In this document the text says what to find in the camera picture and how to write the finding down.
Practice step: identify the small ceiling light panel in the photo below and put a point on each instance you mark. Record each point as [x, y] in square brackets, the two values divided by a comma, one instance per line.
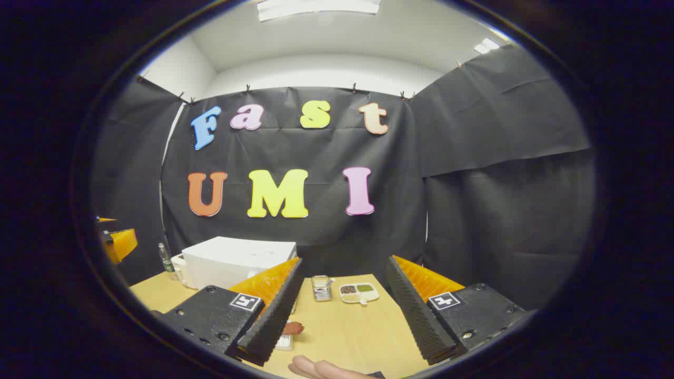
[487, 46]

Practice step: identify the clear plastic water bottle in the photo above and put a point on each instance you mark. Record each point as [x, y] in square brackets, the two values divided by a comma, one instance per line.
[167, 261]

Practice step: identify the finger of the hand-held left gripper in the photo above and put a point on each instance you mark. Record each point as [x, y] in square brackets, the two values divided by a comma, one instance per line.
[122, 245]

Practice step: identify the white microwave oven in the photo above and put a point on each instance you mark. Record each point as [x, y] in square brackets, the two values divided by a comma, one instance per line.
[231, 260]

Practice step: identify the divided plate of grains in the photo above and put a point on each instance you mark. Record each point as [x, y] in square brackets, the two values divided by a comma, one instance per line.
[359, 292]

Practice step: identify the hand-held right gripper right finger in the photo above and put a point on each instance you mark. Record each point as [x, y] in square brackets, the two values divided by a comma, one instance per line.
[416, 316]

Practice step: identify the large ceiling light panel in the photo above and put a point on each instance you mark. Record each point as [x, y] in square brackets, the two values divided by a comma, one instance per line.
[316, 7]

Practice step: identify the black backdrop cloth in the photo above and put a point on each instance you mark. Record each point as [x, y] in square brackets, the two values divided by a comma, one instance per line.
[474, 210]

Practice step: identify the reddish brown meat piece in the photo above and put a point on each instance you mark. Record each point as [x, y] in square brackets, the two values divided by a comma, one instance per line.
[293, 328]

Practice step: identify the white rectangular tray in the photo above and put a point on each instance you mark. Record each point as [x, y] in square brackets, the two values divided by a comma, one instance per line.
[285, 343]

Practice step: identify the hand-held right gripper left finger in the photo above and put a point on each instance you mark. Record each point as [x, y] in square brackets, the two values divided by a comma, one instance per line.
[274, 316]

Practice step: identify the small metal container with spoon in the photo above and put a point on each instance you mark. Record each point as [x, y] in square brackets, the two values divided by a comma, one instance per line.
[321, 288]

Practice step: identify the white toaster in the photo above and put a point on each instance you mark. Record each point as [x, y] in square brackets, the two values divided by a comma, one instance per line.
[177, 266]

